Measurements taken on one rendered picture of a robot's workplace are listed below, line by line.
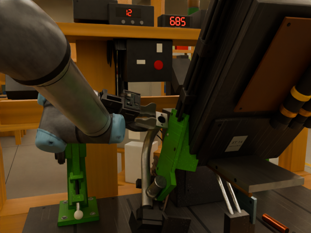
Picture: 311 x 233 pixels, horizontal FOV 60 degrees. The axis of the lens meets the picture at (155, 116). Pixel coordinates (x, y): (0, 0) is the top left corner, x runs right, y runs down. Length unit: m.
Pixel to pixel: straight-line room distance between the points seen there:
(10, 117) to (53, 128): 0.49
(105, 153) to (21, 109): 0.37
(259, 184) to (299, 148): 0.88
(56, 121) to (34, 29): 0.37
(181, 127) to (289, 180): 0.30
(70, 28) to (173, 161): 0.52
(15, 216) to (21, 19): 0.87
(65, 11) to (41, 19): 10.51
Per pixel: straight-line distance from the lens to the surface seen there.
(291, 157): 1.53
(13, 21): 0.36
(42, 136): 0.70
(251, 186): 0.68
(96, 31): 0.94
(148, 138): 0.90
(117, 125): 0.65
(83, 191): 0.96
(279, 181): 0.72
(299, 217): 1.09
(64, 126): 0.69
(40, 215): 1.06
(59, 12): 10.87
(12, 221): 1.11
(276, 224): 0.98
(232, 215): 0.79
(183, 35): 1.01
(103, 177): 1.13
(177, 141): 0.76
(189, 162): 0.79
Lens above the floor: 1.39
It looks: 10 degrees down
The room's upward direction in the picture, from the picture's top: straight up
